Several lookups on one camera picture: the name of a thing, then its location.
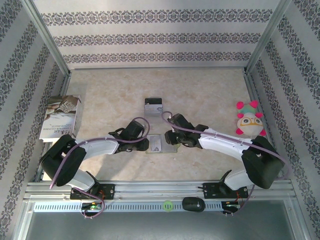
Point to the clear acrylic card stand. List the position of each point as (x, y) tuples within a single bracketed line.
[(147, 115)]

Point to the silver credit card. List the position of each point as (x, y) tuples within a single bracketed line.
[(152, 110)]

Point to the black credit card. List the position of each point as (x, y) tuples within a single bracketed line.
[(153, 101)]

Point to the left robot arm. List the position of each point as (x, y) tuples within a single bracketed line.
[(60, 162)]

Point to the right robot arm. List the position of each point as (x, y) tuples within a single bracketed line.
[(262, 165)]

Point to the plush toy with glasses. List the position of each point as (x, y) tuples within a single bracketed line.
[(250, 123)]

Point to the black computer mouse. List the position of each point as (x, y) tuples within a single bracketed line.
[(192, 204)]

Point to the small circuit board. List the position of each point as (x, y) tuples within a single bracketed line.
[(93, 206), (231, 205)]

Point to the white paperback book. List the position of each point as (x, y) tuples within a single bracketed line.
[(60, 117)]

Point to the grey metal shelf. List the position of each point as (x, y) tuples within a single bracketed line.
[(150, 227)]

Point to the aluminium mounting rail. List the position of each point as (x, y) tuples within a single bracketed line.
[(155, 186)]

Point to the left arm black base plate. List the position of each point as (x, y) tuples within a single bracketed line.
[(110, 191)]

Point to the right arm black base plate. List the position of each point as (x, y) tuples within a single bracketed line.
[(210, 192)]

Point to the aluminium back rail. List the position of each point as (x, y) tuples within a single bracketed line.
[(157, 68)]

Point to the aluminium side rail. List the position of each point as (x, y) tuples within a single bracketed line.
[(250, 82), (66, 83)]

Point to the aluminium frame post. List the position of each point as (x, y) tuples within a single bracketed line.
[(45, 35), (268, 35)]

